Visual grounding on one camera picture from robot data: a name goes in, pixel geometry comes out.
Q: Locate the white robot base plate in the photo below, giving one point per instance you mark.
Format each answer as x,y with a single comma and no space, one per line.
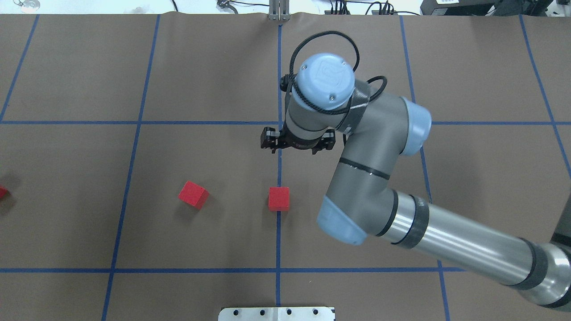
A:
304,313

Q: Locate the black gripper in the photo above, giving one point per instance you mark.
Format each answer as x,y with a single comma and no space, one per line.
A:
299,143

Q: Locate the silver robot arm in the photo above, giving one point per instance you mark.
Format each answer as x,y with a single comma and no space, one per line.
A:
324,97

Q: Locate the brown paper table mat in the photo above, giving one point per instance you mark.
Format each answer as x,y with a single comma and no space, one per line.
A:
104,118

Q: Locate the aluminium frame post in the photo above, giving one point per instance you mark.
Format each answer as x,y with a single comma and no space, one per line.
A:
279,10

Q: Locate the black box device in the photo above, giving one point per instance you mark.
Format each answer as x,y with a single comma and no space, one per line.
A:
456,7

